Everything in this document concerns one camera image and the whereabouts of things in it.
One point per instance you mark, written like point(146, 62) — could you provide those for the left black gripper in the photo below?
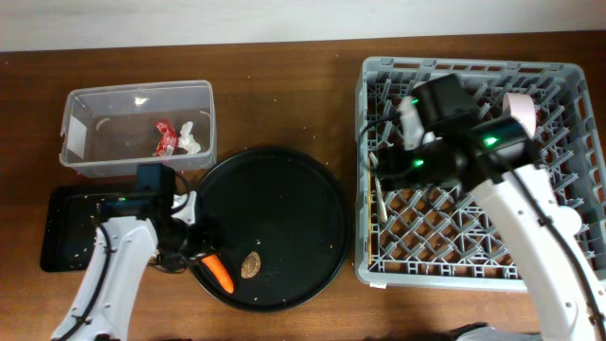
point(211, 235)

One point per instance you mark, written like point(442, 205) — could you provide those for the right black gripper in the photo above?
point(388, 165)

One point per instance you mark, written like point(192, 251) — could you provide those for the orange carrot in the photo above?
point(216, 267)

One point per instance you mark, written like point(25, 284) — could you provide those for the white plastic fork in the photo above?
point(382, 214)

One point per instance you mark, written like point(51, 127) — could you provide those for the wooden chopstick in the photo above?
point(369, 220)

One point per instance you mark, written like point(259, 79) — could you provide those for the pink bowl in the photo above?
point(522, 108)

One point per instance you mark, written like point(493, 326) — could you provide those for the red snack wrapper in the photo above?
point(169, 139)

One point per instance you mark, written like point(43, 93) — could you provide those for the white paper cup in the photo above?
point(569, 220)

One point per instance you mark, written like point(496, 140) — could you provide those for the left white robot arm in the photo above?
point(151, 225)

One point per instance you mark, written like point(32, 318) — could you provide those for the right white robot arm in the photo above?
point(445, 142)

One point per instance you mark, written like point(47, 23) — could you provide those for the grey dishwasher rack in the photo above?
point(441, 238)

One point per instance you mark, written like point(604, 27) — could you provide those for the brown walnut shell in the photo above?
point(251, 265)

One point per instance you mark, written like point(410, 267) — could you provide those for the round black tray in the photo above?
point(289, 208)

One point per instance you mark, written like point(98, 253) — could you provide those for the crumpled white tissue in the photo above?
point(186, 140)

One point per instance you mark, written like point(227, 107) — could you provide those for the black rectangular tray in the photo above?
point(70, 236)

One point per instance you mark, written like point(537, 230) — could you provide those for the clear plastic bin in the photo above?
point(108, 131)

